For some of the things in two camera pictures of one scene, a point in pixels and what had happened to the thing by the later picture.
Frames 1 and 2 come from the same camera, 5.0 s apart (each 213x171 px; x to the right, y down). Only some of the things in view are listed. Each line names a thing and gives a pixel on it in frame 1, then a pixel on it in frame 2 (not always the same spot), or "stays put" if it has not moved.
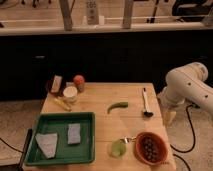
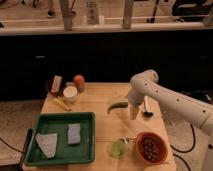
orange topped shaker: [79, 82] stays put
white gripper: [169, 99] → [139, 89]
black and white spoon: [147, 112] stays put
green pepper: [117, 105] stays put
